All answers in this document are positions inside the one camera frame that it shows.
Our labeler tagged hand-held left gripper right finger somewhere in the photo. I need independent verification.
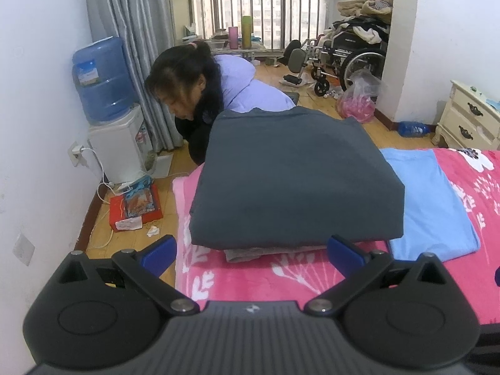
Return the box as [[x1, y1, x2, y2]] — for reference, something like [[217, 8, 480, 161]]
[[305, 235, 449, 316]]

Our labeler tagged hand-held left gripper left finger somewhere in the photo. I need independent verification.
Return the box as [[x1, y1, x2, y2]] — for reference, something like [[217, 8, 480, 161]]
[[52, 235, 199, 316]]

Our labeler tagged dark grey garment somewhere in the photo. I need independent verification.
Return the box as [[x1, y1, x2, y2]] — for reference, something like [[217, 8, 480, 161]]
[[189, 106, 405, 251]]

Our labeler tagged pile of clothes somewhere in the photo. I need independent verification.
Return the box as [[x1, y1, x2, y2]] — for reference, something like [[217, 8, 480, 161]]
[[330, 0, 393, 45]]

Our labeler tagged red box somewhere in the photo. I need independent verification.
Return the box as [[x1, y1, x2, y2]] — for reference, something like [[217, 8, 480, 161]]
[[109, 176, 164, 233]]

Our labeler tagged white flat board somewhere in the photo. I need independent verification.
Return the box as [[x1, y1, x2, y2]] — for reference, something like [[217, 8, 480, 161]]
[[154, 152, 174, 178]]

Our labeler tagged folded grey garment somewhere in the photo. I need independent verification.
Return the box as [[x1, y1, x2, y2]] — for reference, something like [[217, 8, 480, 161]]
[[223, 244, 329, 263]]

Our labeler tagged pink floral blanket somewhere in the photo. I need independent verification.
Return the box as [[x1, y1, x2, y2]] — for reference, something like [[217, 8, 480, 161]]
[[172, 146, 500, 325]]

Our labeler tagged light blue folded garment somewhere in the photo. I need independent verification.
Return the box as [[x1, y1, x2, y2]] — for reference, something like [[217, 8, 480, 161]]
[[381, 148, 481, 262]]

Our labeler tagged white water dispenser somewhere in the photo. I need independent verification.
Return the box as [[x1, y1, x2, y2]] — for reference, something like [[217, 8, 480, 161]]
[[87, 103, 155, 184]]

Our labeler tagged blue plastic bottle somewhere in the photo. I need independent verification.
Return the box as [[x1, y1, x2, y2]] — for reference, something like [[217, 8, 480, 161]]
[[396, 120, 428, 137]]

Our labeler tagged pink plastic bag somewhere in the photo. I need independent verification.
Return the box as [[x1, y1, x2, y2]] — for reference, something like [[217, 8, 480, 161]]
[[337, 70, 381, 123]]

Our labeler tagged cream nightstand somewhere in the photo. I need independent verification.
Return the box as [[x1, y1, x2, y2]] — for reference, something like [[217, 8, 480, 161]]
[[432, 79, 500, 151]]

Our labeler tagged blue water jug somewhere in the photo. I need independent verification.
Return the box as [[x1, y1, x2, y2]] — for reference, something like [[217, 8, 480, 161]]
[[71, 36, 135, 123]]

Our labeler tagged wheelchair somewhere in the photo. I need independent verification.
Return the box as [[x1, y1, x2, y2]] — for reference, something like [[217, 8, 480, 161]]
[[283, 17, 391, 98]]

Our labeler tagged glass table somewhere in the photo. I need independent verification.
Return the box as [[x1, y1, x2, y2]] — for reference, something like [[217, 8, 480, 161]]
[[177, 35, 286, 63]]

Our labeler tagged green thermos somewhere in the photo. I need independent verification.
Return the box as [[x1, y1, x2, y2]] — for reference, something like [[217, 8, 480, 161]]
[[241, 16, 254, 48]]

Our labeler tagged grey curtain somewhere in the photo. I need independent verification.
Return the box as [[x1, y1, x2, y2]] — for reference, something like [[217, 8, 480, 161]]
[[82, 0, 184, 153]]

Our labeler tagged metal window railing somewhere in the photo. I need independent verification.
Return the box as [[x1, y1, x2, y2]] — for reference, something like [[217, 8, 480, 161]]
[[191, 0, 337, 53]]

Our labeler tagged white cable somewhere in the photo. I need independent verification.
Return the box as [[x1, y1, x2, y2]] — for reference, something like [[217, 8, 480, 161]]
[[92, 146, 120, 248]]

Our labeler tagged wall socket with plug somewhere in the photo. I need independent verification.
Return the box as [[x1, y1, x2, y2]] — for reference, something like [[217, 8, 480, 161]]
[[68, 142, 92, 167]]

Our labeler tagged white wall plate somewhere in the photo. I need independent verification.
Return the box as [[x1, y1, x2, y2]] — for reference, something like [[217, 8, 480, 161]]
[[13, 234, 36, 266]]

